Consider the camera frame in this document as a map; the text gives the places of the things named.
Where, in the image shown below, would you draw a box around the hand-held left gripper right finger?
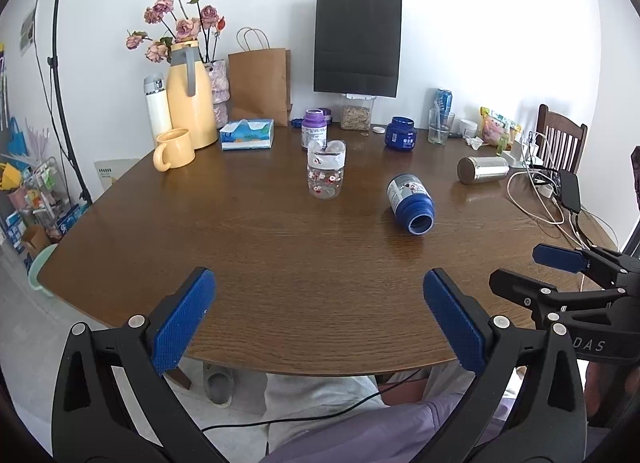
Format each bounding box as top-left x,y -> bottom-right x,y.
422,268 -> 588,463

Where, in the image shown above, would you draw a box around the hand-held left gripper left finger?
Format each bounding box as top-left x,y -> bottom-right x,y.
51,267 -> 236,463

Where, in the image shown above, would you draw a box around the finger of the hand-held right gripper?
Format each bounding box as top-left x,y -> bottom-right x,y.
532,243 -> 640,290
489,268 -> 640,330

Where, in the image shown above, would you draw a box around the blue jar cup with label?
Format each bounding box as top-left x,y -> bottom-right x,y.
386,173 -> 435,236

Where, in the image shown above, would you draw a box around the stainless steel cup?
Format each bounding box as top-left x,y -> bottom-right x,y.
457,156 -> 510,186

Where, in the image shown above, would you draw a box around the clear printed cup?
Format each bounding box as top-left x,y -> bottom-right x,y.
306,140 -> 347,200

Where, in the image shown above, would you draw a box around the black power bank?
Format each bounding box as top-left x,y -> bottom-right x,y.
559,170 -> 583,213

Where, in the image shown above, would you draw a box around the grey slipper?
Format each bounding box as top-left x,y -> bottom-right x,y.
202,363 -> 235,406

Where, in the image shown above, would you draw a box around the white power strip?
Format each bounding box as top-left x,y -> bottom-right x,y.
501,140 -> 540,169

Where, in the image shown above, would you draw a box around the wooden chair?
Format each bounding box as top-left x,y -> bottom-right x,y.
535,104 -> 589,175

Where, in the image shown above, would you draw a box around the person's lavender top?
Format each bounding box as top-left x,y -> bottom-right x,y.
265,390 -> 526,463

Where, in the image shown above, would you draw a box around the colourful snack packet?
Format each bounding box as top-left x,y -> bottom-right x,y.
479,107 -> 523,151

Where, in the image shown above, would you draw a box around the person's white pants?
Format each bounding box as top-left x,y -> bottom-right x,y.
262,365 -> 476,456

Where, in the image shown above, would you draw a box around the green plastic basin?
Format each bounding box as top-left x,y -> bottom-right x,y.
27,243 -> 60,298

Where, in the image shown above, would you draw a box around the drinking glass with straw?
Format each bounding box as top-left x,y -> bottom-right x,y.
428,96 -> 456,145

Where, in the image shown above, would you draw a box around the yellow mug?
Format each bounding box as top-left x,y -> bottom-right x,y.
153,128 -> 195,172

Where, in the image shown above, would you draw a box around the cluttered storage rack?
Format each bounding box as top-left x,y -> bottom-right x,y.
0,143 -> 91,264

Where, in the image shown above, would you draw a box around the dark blue round jar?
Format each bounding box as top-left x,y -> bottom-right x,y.
384,116 -> 418,154

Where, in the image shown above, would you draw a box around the blue tissue box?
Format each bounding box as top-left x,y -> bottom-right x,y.
219,118 -> 275,151

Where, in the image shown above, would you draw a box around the white thermos bottle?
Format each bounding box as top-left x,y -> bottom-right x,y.
144,73 -> 173,140

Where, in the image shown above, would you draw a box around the yellow thermos jug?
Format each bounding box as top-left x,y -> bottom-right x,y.
166,42 -> 219,149

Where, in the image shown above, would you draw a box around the glass jar of oats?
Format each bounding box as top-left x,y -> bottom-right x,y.
340,93 -> 376,131

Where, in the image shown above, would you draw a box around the purple lidded bottle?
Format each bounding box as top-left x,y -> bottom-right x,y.
301,110 -> 329,151

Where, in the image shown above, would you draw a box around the pink ribbed vase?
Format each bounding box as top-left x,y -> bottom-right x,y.
204,59 -> 231,126

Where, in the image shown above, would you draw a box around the blue tote bag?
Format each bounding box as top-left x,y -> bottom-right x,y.
6,116 -> 27,155

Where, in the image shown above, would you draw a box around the brown paper bag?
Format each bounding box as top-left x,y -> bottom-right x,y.
228,27 -> 293,127

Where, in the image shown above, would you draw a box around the black light stand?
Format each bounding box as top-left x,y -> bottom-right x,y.
35,0 -> 94,205

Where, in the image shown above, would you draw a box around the black paper bag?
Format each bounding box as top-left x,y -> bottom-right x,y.
313,0 -> 403,98

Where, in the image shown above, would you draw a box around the dried pink flowers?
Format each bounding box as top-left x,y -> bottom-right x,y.
125,0 -> 227,64

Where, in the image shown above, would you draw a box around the white cable bundle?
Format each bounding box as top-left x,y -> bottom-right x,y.
506,132 -> 588,246

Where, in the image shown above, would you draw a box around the black cable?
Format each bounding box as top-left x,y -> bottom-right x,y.
200,368 -> 426,436

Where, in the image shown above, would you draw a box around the wall poster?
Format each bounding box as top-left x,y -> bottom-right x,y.
20,7 -> 39,56

